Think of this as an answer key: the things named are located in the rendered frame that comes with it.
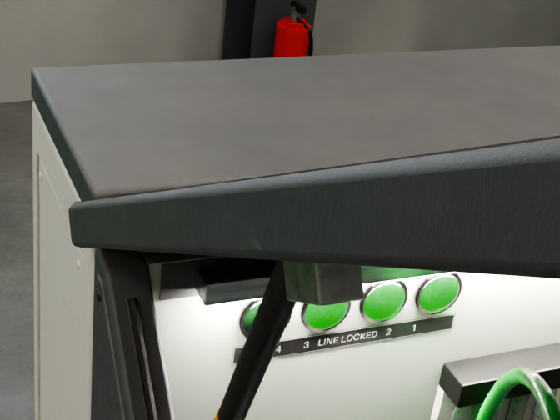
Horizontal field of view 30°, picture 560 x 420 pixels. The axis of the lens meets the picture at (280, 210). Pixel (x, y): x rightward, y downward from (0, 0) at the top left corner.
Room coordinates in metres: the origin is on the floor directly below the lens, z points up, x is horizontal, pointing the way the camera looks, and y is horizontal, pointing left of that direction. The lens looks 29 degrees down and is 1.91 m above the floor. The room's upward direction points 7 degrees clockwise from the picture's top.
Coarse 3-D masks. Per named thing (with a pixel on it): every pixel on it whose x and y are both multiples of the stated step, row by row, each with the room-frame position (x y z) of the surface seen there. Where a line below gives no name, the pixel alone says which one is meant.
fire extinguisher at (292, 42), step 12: (300, 12) 4.29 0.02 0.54; (288, 24) 4.30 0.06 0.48; (300, 24) 4.30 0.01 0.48; (276, 36) 4.32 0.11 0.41; (288, 36) 4.27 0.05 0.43; (300, 36) 4.28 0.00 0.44; (276, 48) 4.31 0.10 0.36; (288, 48) 4.27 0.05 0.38; (300, 48) 4.28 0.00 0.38; (312, 48) 4.34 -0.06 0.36
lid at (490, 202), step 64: (192, 192) 0.48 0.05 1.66; (256, 192) 0.41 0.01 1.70; (320, 192) 0.35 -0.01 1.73; (384, 192) 0.31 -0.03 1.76; (448, 192) 0.28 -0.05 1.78; (512, 192) 0.25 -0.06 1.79; (256, 256) 0.40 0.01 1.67; (320, 256) 0.35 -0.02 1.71; (384, 256) 0.31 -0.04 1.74; (448, 256) 0.27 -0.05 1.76; (512, 256) 0.25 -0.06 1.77
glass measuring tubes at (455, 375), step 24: (480, 360) 0.88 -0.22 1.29; (504, 360) 0.88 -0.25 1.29; (528, 360) 0.89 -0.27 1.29; (552, 360) 0.90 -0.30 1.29; (456, 384) 0.84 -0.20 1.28; (480, 384) 0.84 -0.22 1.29; (552, 384) 0.88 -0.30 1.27; (456, 408) 0.85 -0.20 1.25; (504, 408) 0.90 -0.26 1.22; (528, 408) 0.91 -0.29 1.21
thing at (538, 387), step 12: (516, 372) 0.71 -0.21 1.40; (528, 372) 0.69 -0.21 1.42; (504, 384) 0.73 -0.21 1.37; (516, 384) 0.72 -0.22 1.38; (528, 384) 0.67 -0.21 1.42; (540, 384) 0.66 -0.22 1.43; (492, 396) 0.75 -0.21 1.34; (504, 396) 0.75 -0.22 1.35; (540, 396) 0.64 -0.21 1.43; (552, 396) 0.64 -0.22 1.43; (480, 408) 0.77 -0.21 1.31; (492, 408) 0.76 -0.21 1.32; (540, 408) 0.64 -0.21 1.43; (552, 408) 0.62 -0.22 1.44
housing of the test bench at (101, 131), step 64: (128, 64) 1.04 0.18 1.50; (192, 64) 1.07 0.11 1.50; (256, 64) 1.09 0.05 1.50; (320, 64) 1.11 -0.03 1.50; (384, 64) 1.14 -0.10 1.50; (448, 64) 1.17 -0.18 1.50; (512, 64) 1.19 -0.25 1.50; (64, 128) 0.87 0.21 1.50; (128, 128) 0.88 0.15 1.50; (192, 128) 0.90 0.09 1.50; (256, 128) 0.92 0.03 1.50; (320, 128) 0.94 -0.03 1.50; (384, 128) 0.96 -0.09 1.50; (448, 128) 0.98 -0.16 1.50; (512, 128) 1.00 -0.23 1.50; (64, 192) 0.85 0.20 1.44; (128, 192) 0.77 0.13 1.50; (64, 256) 0.85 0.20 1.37; (64, 320) 0.85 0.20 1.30; (64, 384) 0.85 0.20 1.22
